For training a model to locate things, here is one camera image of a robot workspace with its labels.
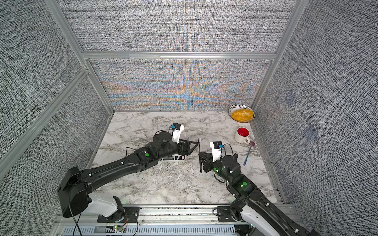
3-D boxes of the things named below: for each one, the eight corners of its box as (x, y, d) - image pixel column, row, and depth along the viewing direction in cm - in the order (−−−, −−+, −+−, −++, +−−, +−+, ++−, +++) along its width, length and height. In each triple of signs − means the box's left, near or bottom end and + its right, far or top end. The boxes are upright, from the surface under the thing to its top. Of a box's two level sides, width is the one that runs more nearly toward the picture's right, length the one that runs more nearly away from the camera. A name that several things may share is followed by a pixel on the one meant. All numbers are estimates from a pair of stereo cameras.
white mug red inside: (236, 146, 102) (239, 139, 95) (233, 133, 108) (235, 127, 102) (247, 146, 102) (251, 139, 95) (244, 133, 108) (247, 127, 102)
